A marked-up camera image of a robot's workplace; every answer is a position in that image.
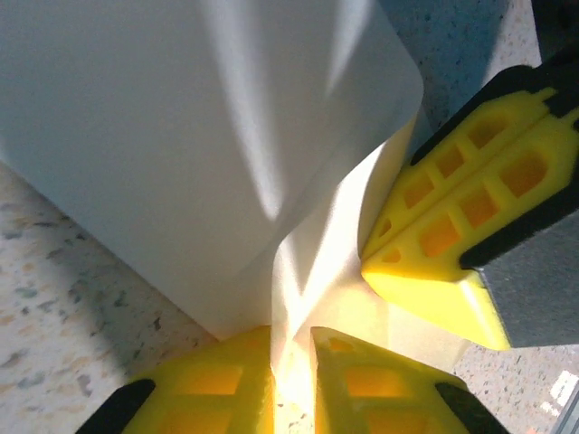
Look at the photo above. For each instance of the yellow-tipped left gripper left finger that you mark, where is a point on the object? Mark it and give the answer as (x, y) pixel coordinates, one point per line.
(212, 389)

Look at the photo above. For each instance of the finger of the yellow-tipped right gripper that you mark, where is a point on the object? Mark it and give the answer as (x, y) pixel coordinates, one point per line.
(475, 126)
(475, 253)

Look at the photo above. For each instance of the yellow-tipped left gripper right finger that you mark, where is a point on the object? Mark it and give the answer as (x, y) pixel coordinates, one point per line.
(384, 398)

